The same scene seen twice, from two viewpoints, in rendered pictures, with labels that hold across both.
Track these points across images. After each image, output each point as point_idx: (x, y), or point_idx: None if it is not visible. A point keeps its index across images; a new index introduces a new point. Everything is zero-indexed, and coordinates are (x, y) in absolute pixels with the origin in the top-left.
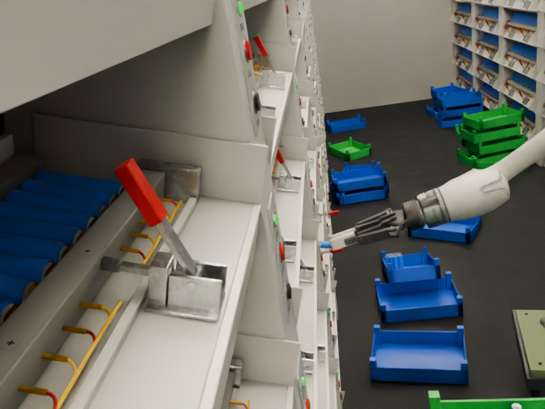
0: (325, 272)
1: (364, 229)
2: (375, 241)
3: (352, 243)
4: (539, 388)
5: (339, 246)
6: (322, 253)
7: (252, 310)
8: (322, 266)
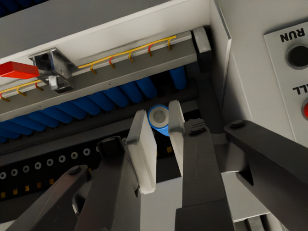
0: (229, 44)
1: (132, 194)
2: (298, 146)
3: (181, 120)
4: None
5: (182, 114)
6: (51, 72)
7: None
8: (297, 78)
